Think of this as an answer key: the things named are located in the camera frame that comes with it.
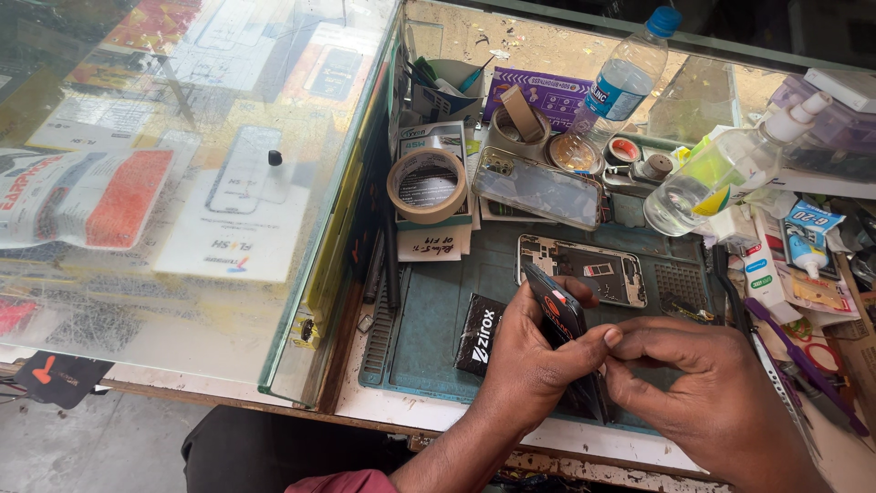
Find beige masking tape roll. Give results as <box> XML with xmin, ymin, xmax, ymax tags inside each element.
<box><xmin>386</xmin><ymin>147</ymin><xmax>469</xmax><ymax>226</ymax></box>

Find person's right hand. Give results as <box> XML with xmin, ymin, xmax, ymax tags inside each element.
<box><xmin>603</xmin><ymin>316</ymin><xmax>817</xmax><ymax>482</ymax></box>

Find purple plastic tweezers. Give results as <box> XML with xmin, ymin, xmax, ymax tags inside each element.
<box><xmin>744</xmin><ymin>297</ymin><xmax>871</xmax><ymax>438</ymax></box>

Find white tube carton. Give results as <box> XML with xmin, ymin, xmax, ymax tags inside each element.
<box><xmin>741</xmin><ymin>209</ymin><xmax>803</xmax><ymax>325</ymax></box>

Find blue glue tube pack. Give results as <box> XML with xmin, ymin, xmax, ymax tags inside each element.
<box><xmin>779</xmin><ymin>199</ymin><xmax>847</xmax><ymax>281</ymax></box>

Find person's black trousers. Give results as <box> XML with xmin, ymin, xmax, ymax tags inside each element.
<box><xmin>181</xmin><ymin>404</ymin><xmax>413</xmax><ymax>493</ymax></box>

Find brown packing tape roll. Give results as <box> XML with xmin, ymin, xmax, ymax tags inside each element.
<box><xmin>490</xmin><ymin>84</ymin><xmax>553</xmax><ymax>163</ymax></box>

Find white flat box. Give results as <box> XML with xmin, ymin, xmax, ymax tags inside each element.
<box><xmin>803</xmin><ymin>66</ymin><xmax>876</xmax><ymax>115</ymax></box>

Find white handwritten paper note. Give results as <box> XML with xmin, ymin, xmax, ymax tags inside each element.
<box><xmin>396</xmin><ymin>225</ymin><xmax>473</xmax><ymax>263</ymax></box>

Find purple cardboard box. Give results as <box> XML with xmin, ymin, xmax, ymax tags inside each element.
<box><xmin>482</xmin><ymin>66</ymin><xmax>594</xmax><ymax>135</ymax></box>

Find clear water bottle blue cap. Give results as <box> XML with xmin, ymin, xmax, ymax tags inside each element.
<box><xmin>567</xmin><ymin>6</ymin><xmax>684</xmax><ymax>173</ymax></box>

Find black phone battery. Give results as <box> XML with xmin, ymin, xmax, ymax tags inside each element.
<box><xmin>523</xmin><ymin>263</ymin><xmax>615</xmax><ymax>425</ymax></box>

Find copper foil tape roll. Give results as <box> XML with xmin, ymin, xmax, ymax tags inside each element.
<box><xmin>545</xmin><ymin>133</ymin><xmax>607</xmax><ymax>176</ymax></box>

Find glass display case with packets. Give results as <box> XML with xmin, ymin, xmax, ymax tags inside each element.
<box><xmin>0</xmin><ymin>0</ymin><xmax>406</xmax><ymax>410</ymax></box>

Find black card orange print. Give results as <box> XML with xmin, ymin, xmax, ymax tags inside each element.
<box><xmin>13</xmin><ymin>352</ymin><xmax>115</xmax><ymax>411</ymax></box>

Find small red tape roll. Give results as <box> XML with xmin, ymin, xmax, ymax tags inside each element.
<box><xmin>607</xmin><ymin>136</ymin><xmax>643</xmax><ymax>166</ymax></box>

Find opened phone frame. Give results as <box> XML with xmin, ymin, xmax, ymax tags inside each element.
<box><xmin>514</xmin><ymin>233</ymin><xmax>648</xmax><ymax>309</ymax></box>

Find person's left hand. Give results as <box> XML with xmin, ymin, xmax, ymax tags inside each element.
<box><xmin>478</xmin><ymin>276</ymin><xmax>624</xmax><ymax>441</ymax></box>

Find phone in clear case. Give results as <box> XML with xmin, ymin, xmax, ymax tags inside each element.
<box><xmin>471</xmin><ymin>147</ymin><xmax>604</xmax><ymax>232</ymax></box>

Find clear spray bottle white nozzle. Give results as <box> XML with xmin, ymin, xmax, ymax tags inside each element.
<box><xmin>642</xmin><ymin>92</ymin><xmax>834</xmax><ymax>238</ymax></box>

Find white screen protector box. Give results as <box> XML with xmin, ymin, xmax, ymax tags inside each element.
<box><xmin>395</xmin><ymin>121</ymin><xmax>475</xmax><ymax>231</ymax></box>

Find purple translucent plastic container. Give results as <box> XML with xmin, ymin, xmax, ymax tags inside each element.
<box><xmin>768</xmin><ymin>68</ymin><xmax>876</xmax><ymax>173</ymax></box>

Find clear plastic box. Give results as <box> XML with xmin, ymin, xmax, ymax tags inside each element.
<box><xmin>646</xmin><ymin>55</ymin><xmax>744</xmax><ymax>145</ymax></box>

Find teal repair mat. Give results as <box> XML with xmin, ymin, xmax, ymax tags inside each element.
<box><xmin>359</xmin><ymin>190</ymin><xmax>728</xmax><ymax>435</ymax></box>

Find grey cardboard tool holder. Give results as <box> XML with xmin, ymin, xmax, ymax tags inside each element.
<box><xmin>405</xmin><ymin>55</ymin><xmax>495</xmax><ymax>130</ymax></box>

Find black foil packet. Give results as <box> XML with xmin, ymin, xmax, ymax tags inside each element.
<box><xmin>453</xmin><ymin>293</ymin><xmax>508</xmax><ymax>378</ymax></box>

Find black pen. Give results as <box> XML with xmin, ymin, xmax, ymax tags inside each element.
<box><xmin>381</xmin><ymin>199</ymin><xmax>403</xmax><ymax>310</ymax></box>

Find small brown capped bottle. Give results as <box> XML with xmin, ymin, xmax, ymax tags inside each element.
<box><xmin>639</xmin><ymin>153</ymin><xmax>676</xmax><ymax>183</ymax></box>

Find red rubber band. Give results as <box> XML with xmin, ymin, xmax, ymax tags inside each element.
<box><xmin>803</xmin><ymin>341</ymin><xmax>844</xmax><ymax>375</ymax></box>

